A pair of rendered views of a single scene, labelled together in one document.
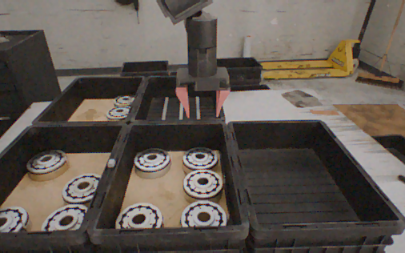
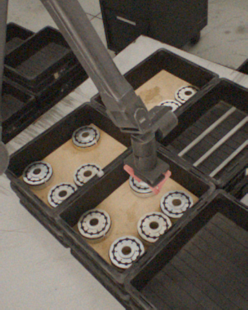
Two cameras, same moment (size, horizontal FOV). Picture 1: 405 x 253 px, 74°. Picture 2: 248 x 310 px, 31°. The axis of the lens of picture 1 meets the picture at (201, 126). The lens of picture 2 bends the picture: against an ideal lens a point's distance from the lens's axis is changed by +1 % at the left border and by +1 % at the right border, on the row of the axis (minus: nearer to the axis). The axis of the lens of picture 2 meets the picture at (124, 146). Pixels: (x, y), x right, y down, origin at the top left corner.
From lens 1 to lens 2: 0.86 m
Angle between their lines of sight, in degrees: 45
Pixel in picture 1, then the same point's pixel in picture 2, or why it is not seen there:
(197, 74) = (135, 165)
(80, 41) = not seen: outside the picture
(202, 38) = (135, 149)
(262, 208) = (177, 277)
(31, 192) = (66, 155)
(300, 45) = not seen: outside the picture
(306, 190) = (230, 295)
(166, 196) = (129, 216)
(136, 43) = not seen: outside the picture
